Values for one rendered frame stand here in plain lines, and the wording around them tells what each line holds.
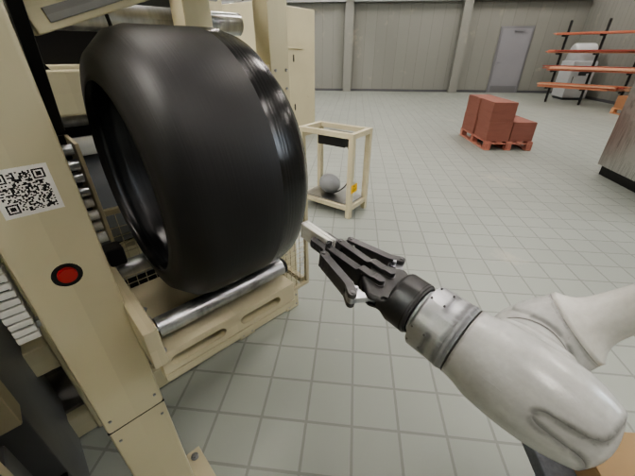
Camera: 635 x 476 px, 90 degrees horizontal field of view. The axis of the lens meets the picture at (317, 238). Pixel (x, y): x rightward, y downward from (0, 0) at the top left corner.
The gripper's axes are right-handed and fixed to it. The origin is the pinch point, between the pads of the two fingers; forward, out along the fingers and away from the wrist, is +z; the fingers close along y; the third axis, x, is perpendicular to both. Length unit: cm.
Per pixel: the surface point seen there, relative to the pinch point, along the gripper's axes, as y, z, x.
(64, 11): 13, 74, -25
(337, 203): -179, 145, 122
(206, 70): 5.1, 23.7, -21.4
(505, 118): -542, 136, 83
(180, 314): 18.4, 20.3, 24.8
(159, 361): 25.5, 15.2, 28.9
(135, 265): 19, 47, 29
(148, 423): 31, 22, 60
